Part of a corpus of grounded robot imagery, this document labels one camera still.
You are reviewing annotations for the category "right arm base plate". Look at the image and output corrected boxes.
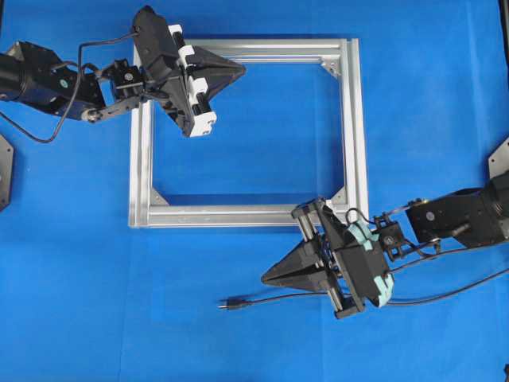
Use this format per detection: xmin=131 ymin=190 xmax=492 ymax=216
xmin=488 ymin=138 xmax=509 ymax=179

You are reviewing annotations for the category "silver aluminium extrusion frame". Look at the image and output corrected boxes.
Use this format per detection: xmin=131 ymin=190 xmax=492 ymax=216
xmin=128 ymin=38 xmax=369 ymax=228

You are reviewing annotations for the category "black wire with plug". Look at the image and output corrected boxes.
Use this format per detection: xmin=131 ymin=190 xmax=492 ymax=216
xmin=217 ymin=267 xmax=509 ymax=313

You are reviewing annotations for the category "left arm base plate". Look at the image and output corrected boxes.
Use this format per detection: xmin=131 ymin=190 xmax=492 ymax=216
xmin=0 ymin=134 xmax=14 ymax=211

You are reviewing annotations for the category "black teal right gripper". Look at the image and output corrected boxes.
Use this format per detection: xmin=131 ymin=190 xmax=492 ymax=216
xmin=261 ymin=199 xmax=394 ymax=319

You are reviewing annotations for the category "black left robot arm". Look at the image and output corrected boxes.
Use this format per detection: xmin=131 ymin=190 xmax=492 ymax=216
xmin=1 ymin=6 xmax=246 ymax=138

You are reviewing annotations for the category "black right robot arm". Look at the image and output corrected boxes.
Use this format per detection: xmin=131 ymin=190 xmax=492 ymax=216
xmin=261 ymin=173 xmax=508 ymax=318

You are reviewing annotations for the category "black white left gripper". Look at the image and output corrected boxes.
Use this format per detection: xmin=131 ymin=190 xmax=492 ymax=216
xmin=132 ymin=6 xmax=246 ymax=138

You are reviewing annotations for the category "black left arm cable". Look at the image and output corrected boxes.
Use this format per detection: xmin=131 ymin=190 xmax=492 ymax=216
xmin=0 ymin=31 xmax=140 ymax=144

